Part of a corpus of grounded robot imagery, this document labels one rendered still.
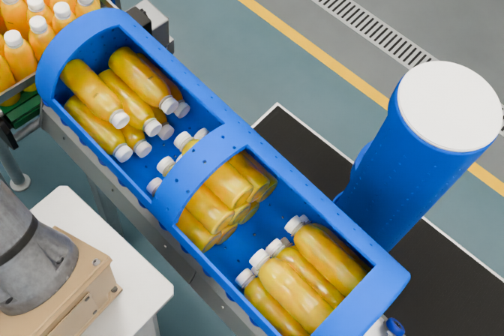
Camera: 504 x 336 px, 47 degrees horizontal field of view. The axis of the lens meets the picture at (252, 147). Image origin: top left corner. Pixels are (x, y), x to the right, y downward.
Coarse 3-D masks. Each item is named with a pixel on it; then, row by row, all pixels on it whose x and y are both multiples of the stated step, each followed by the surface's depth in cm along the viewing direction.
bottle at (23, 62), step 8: (24, 40) 142; (8, 48) 141; (16, 48) 140; (24, 48) 142; (8, 56) 142; (16, 56) 141; (24, 56) 142; (32, 56) 145; (16, 64) 143; (24, 64) 144; (32, 64) 147; (16, 72) 146; (24, 72) 146; (32, 72) 148; (16, 80) 150; (32, 88) 153
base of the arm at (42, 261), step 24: (24, 240) 88; (48, 240) 91; (0, 264) 86; (24, 264) 87; (48, 264) 89; (72, 264) 93; (0, 288) 89; (24, 288) 88; (48, 288) 89; (24, 312) 89
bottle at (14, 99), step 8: (0, 56) 140; (0, 64) 139; (8, 64) 143; (0, 72) 140; (8, 72) 143; (0, 80) 142; (8, 80) 144; (0, 88) 144; (16, 96) 151; (0, 104) 150; (8, 104) 150
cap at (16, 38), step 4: (8, 32) 139; (12, 32) 140; (16, 32) 140; (4, 36) 139; (8, 36) 139; (12, 36) 139; (16, 36) 139; (20, 36) 139; (8, 40) 138; (12, 40) 138; (16, 40) 139; (20, 40) 140; (8, 44) 139; (12, 44) 139; (16, 44) 139
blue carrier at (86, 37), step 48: (48, 48) 125; (96, 48) 137; (144, 48) 126; (48, 96) 129; (192, 96) 140; (96, 144) 125; (240, 144) 116; (144, 192) 132; (192, 192) 112; (288, 192) 132; (240, 240) 134; (240, 288) 125; (384, 288) 104
